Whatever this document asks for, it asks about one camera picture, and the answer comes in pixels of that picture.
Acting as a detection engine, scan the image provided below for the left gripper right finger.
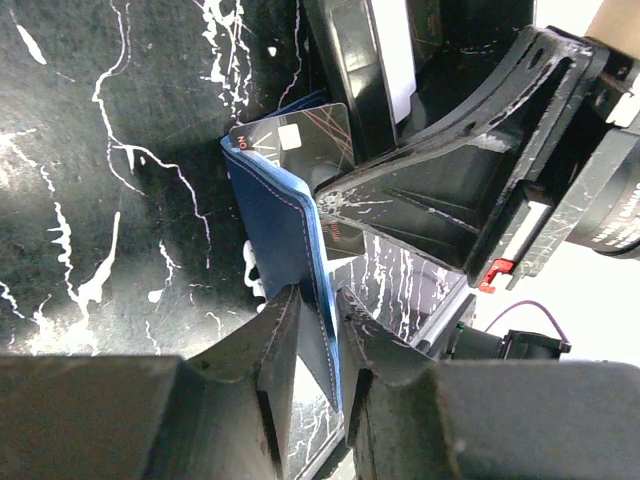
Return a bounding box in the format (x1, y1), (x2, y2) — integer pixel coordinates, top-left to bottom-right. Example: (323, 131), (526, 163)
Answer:
(336, 288), (639, 479)

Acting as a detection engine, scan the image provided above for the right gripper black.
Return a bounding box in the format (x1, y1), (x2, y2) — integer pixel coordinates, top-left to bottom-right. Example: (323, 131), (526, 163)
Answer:
(314, 27), (639, 290)

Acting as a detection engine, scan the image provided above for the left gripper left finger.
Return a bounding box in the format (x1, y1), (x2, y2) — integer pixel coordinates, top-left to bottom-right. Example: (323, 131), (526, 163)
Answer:
(1, 285), (302, 479)

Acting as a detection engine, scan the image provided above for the black VIP credit card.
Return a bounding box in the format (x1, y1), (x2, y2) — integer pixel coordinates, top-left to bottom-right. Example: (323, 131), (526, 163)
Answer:
(228, 103), (366, 264)

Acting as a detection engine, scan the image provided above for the blue card holder wallet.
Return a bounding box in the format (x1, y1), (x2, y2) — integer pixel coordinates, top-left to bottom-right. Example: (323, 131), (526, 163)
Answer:
(219, 89), (344, 414)

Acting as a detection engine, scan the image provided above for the black card tray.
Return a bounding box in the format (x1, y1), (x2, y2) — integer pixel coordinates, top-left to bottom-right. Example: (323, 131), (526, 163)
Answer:
(303, 0), (442, 163)

